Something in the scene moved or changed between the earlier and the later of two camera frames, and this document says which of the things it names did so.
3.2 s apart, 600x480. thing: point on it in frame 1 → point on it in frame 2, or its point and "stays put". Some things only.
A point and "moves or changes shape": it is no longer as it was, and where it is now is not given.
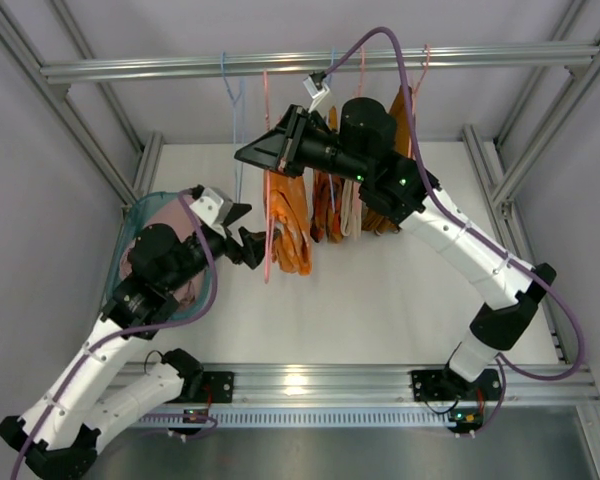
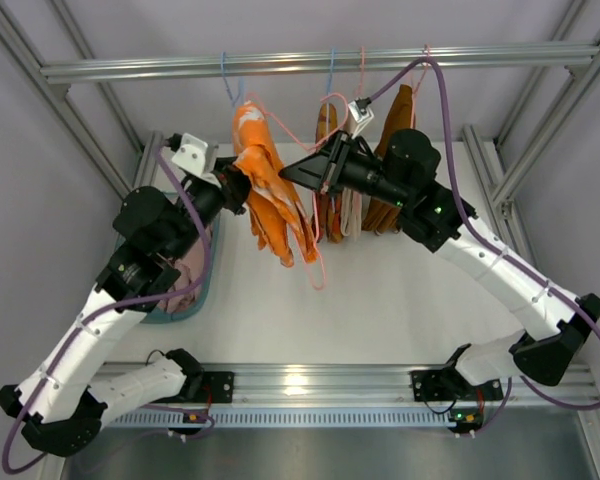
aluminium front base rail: (318, 387) stays put
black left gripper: (232, 245) → (236, 187)
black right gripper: (295, 143) → (333, 163)
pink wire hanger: (362, 65) stays put
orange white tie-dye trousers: (289, 205) moves or changes shape
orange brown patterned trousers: (327, 208) stays put
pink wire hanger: (268, 228) → (314, 204)
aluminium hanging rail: (530, 56) stays put
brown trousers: (373, 222) stays put
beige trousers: (350, 223) stays put
